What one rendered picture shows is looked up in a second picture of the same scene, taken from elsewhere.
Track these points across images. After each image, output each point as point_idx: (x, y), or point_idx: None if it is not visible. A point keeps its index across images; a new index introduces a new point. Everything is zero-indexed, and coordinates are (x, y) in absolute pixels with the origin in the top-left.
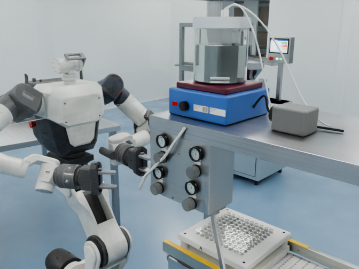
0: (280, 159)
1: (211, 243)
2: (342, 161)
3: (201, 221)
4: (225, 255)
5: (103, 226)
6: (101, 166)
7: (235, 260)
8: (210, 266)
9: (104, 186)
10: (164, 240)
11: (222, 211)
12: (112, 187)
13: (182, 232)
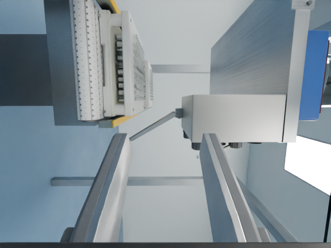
0: None
1: (138, 104)
2: None
3: (131, 71)
4: (141, 109)
5: None
6: (301, 247)
7: (142, 108)
8: (130, 117)
9: (119, 210)
10: (114, 124)
11: (130, 29)
12: (129, 166)
13: (132, 111)
